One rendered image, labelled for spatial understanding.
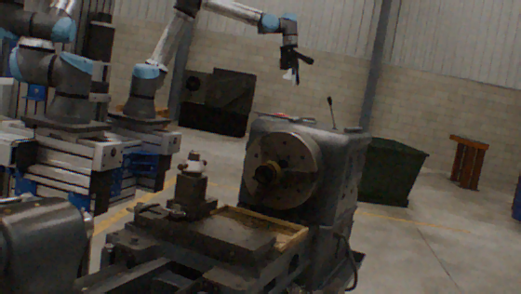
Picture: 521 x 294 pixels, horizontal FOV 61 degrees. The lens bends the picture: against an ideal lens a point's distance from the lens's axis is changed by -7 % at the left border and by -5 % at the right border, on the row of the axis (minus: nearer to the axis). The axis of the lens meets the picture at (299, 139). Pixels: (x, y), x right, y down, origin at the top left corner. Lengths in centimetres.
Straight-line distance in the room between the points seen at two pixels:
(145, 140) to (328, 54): 999
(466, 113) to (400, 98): 178
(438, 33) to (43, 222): 1184
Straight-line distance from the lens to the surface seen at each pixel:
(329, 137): 195
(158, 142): 207
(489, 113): 1265
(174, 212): 139
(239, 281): 125
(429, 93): 1216
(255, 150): 188
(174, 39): 226
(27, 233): 83
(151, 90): 213
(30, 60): 174
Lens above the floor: 142
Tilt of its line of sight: 6 degrees down
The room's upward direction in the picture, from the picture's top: 11 degrees clockwise
